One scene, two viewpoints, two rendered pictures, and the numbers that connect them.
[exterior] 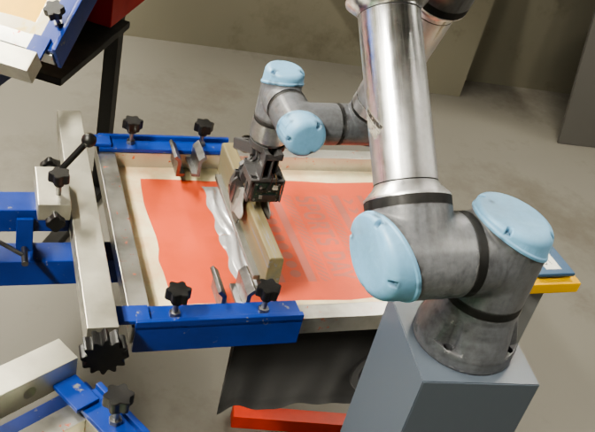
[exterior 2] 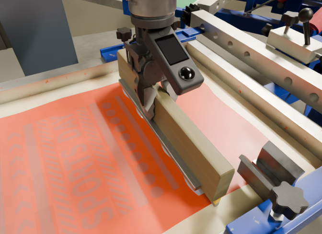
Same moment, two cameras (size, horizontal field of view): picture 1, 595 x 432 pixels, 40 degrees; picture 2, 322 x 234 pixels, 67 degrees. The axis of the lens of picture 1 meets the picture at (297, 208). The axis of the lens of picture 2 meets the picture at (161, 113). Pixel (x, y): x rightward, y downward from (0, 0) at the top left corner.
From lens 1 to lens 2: 1.88 m
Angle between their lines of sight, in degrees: 104
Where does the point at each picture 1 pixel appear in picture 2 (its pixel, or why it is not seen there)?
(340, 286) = (68, 106)
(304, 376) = not seen: hidden behind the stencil
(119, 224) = (247, 79)
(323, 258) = (80, 128)
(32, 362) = not seen: outside the picture
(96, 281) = (217, 22)
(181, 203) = (230, 144)
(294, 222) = (111, 164)
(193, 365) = not seen: outside the picture
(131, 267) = (213, 56)
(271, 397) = not seen: hidden behind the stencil
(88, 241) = (242, 36)
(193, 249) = (190, 100)
